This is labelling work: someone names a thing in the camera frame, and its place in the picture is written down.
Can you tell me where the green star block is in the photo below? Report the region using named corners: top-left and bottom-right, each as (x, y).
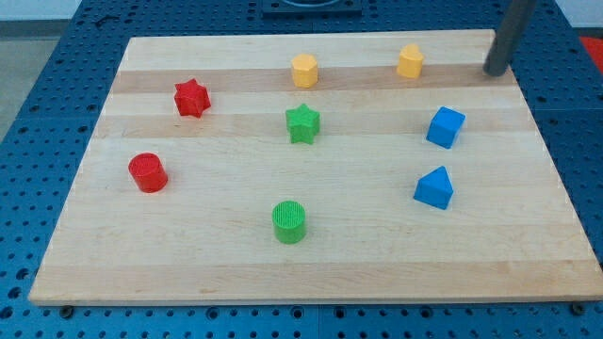
top-left (285, 104), bottom-right (320, 144)

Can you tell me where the yellow hexagon block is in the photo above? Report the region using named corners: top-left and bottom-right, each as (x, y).
top-left (291, 54), bottom-right (318, 89)

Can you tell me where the blue cube block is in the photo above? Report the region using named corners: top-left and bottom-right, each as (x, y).
top-left (426, 106), bottom-right (465, 149)

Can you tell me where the green cylinder block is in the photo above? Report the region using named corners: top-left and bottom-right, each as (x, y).
top-left (271, 201), bottom-right (306, 244)

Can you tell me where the blue triangle block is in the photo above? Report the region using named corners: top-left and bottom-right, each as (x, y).
top-left (414, 166), bottom-right (454, 210)

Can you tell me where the yellow heart block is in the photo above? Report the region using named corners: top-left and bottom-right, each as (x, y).
top-left (397, 43), bottom-right (424, 79)

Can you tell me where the red cylinder block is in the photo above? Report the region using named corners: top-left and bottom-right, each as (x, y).
top-left (128, 153), bottom-right (169, 193)

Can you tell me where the red star block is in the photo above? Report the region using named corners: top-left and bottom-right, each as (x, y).
top-left (173, 78), bottom-right (211, 119)

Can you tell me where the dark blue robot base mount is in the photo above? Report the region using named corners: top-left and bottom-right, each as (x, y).
top-left (260, 0), bottom-right (363, 17)

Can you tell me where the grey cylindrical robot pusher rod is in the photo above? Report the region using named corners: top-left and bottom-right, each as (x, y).
top-left (482, 0), bottom-right (537, 77)

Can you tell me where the light wooden board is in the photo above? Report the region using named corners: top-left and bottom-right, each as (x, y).
top-left (29, 29), bottom-right (602, 306)

